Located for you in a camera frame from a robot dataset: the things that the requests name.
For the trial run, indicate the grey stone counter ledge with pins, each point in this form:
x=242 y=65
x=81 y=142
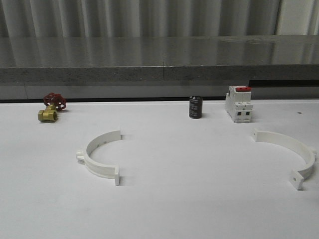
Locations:
x=218 y=60

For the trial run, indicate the white half pipe clamp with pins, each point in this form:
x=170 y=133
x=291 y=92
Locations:
x=307 y=153
x=97 y=168

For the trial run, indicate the black cylindrical capacitor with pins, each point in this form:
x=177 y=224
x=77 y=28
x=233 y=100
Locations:
x=195 y=107

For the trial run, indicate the brass valve red handwheel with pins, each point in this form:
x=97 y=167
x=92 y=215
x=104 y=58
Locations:
x=54 y=103

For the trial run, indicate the white circuit breaker red switch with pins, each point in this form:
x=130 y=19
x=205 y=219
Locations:
x=238 y=103

